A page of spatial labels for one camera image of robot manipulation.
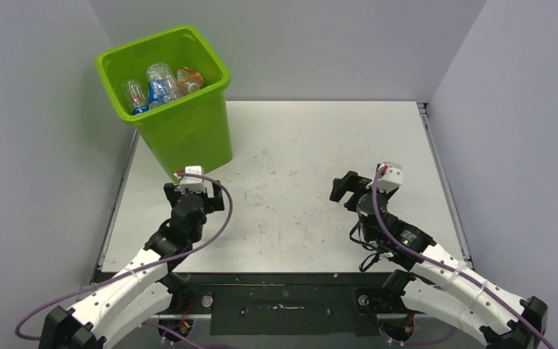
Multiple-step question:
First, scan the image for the green plastic bin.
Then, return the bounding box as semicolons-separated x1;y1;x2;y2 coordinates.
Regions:
95;25;233;182

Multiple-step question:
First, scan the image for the Pepsi bottle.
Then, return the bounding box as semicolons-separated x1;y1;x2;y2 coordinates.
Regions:
148;79;169;110

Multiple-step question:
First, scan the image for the orange label bottle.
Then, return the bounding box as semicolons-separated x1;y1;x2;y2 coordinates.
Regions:
177;67;205;95

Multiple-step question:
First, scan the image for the blue label clear bottle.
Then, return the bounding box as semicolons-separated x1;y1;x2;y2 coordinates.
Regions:
122;79;150;116

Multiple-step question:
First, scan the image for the clear white-cap bottle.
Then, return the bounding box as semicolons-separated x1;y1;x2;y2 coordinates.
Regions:
146;63;179;103

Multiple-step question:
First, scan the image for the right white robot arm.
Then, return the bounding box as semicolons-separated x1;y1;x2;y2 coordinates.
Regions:
329;162;553;348

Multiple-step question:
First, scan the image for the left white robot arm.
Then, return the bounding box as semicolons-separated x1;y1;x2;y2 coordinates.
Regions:
39;180;233;348

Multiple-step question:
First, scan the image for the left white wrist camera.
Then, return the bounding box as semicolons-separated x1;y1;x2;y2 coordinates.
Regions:
174;165;206;193

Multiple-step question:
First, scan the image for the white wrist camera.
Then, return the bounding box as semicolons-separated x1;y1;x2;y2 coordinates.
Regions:
376;161;404;193
174;165;206;193

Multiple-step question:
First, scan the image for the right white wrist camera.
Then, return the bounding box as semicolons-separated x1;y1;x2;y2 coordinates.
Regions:
376;161;404;193

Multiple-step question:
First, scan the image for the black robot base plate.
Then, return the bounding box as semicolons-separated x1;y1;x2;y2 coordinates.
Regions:
157;272;412;337

